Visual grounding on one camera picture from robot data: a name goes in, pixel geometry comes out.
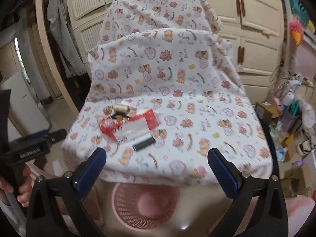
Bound black cylindrical tube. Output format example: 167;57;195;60
132;137;156;151

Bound red and clear plastic wrapper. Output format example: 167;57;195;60
99;109;159;143

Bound person's left hand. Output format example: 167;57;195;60
1;164;32;208

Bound pink plastic waste basket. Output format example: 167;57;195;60
111;183;179;232

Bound beige thread spool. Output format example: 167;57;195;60
112;103;131;114

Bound brown cardboard box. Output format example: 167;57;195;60
255;102;281;122

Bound hanging grey jeans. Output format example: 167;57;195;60
46;0;87;78

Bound bear patterned white sheet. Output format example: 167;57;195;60
62;9;273;185

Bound pink and orange plush toy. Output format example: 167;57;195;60
289;18;304;47

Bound cream louvered wardrobe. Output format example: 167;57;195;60
66;0;284;103

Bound curved cream wooden frame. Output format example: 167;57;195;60
35;0;79;116

